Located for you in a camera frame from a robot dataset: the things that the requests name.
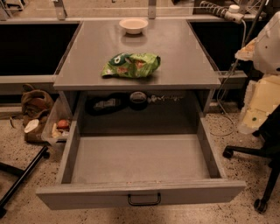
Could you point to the black object under cabinet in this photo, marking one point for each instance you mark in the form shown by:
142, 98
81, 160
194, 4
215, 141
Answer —
99, 106

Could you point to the black tape roll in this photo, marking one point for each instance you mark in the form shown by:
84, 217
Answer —
138, 100

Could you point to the red apple in bin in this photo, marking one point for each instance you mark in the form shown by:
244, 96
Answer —
63, 124

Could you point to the black drawer handle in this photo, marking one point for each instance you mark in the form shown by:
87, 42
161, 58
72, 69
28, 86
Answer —
144, 200

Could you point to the black metal stand leg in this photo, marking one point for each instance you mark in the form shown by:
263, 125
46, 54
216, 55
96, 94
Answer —
21, 175

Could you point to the brown bag on floor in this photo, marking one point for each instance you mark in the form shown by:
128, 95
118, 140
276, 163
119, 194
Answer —
36, 107

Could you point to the clear plastic bin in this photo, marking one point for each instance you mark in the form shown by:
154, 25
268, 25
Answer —
51, 134

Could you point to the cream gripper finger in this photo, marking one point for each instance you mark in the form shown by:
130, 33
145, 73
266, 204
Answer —
261, 99

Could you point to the white bowl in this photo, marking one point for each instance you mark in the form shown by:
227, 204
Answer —
133, 26

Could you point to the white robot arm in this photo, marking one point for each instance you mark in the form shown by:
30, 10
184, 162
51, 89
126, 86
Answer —
264, 50

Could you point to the grey cabinet with top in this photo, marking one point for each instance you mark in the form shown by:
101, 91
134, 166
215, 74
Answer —
143, 84

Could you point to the green rice chip bag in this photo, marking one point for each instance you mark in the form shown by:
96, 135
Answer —
131, 65

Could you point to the grey open top drawer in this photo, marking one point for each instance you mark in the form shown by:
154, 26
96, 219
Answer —
101, 171

